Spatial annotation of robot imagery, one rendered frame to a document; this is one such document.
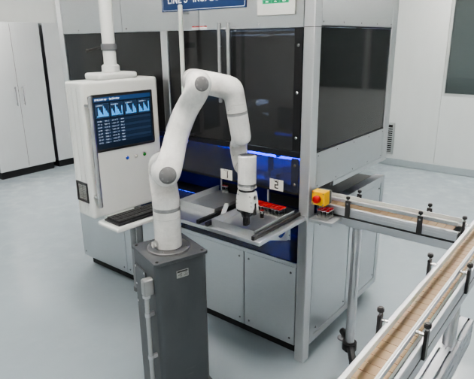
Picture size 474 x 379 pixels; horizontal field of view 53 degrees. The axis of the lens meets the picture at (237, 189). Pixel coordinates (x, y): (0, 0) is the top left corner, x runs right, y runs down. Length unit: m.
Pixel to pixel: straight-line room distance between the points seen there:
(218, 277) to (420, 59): 4.75
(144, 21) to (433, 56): 4.62
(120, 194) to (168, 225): 0.80
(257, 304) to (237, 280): 0.18
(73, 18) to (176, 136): 1.80
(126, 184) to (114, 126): 0.35
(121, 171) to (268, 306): 1.15
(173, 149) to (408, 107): 5.35
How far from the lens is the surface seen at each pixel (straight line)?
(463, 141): 6.87
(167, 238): 2.08
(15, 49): 7.00
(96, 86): 2.64
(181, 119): 1.96
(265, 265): 2.71
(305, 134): 2.33
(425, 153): 7.02
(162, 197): 2.03
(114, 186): 2.77
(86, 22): 3.46
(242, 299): 2.92
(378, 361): 1.38
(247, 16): 2.49
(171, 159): 1.95
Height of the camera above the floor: 1.74
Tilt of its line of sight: 17 degrees down
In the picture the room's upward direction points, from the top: 1 degrees counter-clockwise
